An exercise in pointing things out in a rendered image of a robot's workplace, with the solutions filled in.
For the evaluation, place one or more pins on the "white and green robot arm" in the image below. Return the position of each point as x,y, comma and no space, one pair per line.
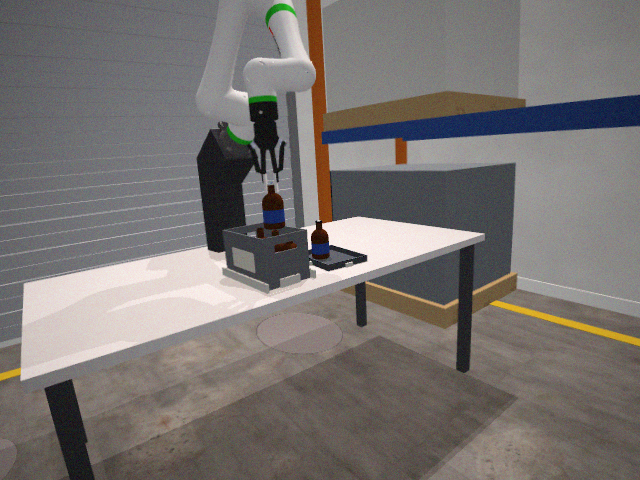
263,77

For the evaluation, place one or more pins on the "grey divided crate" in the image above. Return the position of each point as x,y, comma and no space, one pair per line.
256,257

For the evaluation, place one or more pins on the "brown glass bottle with blue label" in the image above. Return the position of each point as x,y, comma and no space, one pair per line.
320,242
273,209

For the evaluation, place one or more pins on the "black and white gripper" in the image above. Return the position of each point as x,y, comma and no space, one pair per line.
267,141

